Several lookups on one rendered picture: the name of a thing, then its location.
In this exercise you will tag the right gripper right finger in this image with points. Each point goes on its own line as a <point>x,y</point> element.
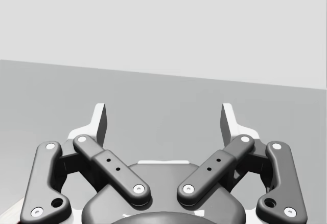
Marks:
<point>217,166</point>

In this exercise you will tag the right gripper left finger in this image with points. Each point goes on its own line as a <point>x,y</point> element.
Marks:
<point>112,167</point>

